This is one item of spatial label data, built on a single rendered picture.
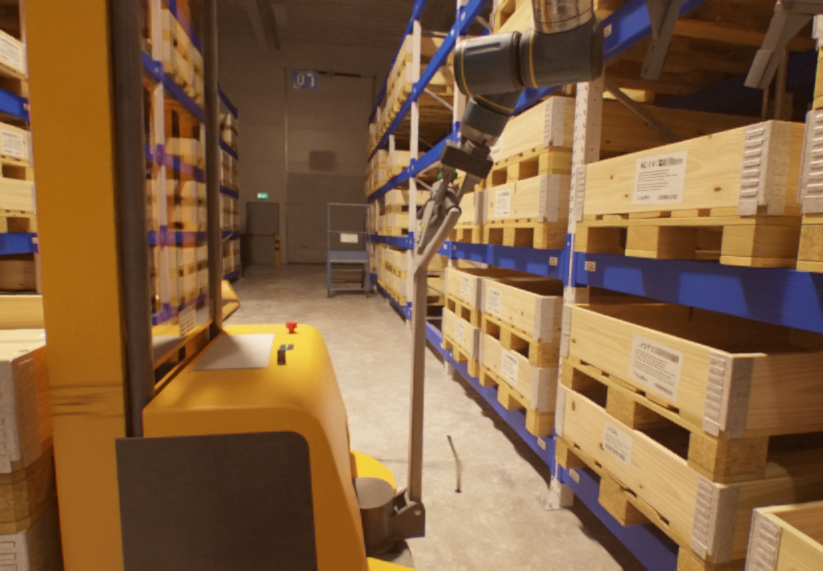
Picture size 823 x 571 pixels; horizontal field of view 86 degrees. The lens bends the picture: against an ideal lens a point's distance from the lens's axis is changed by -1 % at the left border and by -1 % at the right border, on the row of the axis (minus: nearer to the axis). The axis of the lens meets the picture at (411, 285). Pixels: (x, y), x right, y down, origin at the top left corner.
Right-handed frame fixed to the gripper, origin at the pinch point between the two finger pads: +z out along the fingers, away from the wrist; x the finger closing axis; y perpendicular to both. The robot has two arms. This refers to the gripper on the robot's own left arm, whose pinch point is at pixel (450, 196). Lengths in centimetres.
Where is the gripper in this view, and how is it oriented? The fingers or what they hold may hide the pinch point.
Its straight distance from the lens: 124.3
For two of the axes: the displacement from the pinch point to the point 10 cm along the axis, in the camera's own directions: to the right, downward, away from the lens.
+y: -0.2, -5.7, 8.2
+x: -9.4, -2.8, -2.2
